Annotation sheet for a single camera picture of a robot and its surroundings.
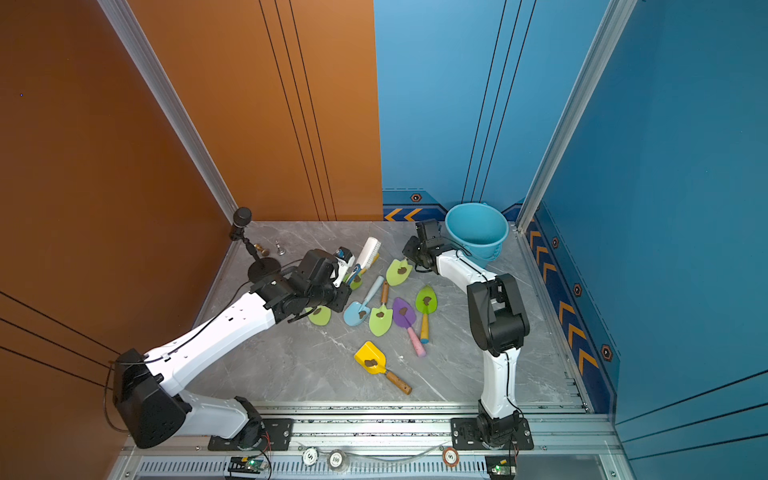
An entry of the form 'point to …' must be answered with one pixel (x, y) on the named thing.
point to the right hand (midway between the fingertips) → (408, 248)
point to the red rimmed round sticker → (450, 457)
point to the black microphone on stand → (261, 268)
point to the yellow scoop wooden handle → (375, 362)
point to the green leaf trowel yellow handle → (426, 303)
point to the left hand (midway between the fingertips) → (350, 285)
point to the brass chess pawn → (264, 252)
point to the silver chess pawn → (280, 251)
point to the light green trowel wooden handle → (397, 271)
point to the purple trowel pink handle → (405, 316)
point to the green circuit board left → (247, 465)
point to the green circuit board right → (501, 465)
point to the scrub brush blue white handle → (369, 253)
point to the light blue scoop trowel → (355, 312)
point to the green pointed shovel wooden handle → (380, 317)
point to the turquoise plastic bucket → (479, 229)
